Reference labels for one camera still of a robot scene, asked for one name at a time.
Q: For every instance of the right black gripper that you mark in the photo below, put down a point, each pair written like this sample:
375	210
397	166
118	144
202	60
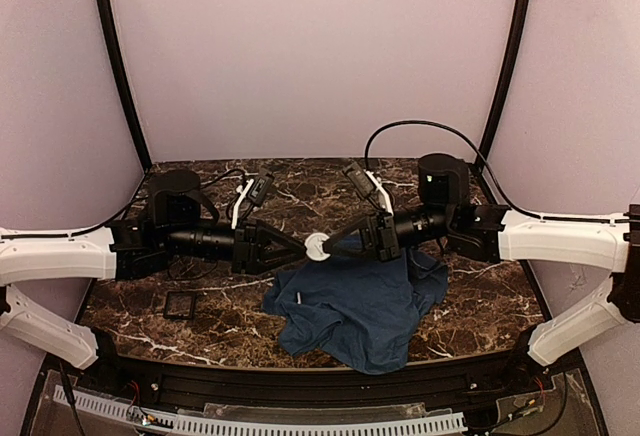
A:
381	235

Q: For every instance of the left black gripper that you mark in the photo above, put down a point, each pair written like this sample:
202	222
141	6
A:
244	248

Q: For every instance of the blue garment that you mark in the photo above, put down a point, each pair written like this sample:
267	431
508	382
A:
361	312

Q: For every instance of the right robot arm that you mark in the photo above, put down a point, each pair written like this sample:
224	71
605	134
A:
493	233

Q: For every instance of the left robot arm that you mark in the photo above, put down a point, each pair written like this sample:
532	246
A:
178	220

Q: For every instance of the black square box lower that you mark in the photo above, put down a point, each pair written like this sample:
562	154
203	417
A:
180	305

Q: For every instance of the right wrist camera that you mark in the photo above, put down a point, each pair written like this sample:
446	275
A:
369	188

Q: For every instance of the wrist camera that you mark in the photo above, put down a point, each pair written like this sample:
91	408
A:
254	192
369	188

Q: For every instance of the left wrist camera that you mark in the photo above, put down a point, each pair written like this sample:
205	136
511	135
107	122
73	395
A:
254	192

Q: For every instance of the black front rail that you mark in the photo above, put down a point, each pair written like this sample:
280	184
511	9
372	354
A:
459	383

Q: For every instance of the white slotted cable duct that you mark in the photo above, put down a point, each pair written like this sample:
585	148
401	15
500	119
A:
216	419

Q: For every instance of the left black frame post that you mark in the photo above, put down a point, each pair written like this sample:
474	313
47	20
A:
120	77

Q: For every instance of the black frame post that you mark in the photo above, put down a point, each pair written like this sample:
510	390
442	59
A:
511	51
120	77

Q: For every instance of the right black frame post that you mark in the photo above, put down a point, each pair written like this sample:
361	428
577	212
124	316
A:
511	51

